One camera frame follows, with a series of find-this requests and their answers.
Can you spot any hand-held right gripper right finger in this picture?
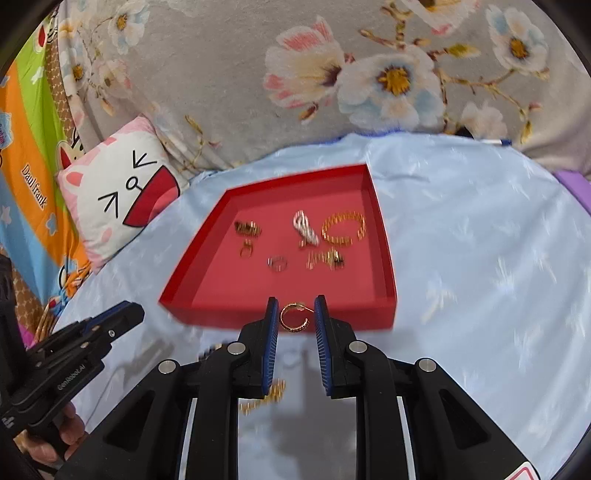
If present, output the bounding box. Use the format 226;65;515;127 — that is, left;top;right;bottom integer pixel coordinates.
314;294;541;480

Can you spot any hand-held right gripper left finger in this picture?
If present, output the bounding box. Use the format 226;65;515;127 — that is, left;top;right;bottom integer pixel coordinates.
55;296;281;480

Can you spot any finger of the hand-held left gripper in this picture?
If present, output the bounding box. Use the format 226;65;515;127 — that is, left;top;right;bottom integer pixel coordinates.
85;302;145;354
27;302;126;354

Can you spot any gold hoop earring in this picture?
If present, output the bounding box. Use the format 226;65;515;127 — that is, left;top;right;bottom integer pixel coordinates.
279;302;315;332

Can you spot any red shallow box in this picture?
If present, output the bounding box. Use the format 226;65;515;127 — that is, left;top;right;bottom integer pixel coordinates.
158;164;399;332

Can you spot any gold clover charm bracelet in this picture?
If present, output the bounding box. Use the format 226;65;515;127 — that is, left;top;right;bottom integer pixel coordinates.
305;247;346;271

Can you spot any gold chain bangle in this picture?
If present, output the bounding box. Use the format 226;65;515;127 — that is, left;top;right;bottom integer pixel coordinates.
322;211;366;247

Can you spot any white pearl bracelet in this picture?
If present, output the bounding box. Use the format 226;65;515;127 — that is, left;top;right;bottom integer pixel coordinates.
293;210;321;250

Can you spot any person's left hand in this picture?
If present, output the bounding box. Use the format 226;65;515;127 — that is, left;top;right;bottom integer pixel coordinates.
16;402;89;468

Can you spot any white cat face pillow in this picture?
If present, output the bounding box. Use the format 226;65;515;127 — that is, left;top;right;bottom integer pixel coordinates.
56;115;191;273

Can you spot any colourful cartoon blanket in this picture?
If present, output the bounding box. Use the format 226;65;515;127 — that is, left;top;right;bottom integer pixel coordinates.
0;0;100;352

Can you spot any grey floral cloth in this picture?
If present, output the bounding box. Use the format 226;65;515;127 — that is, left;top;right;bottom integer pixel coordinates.
46;0;591;174

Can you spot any purple foam mat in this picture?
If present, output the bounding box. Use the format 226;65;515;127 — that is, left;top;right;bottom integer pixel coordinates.
553;168;591;217

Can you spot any gold chain bracelet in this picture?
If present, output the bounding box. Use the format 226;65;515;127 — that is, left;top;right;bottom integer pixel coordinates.
239;378;287;416

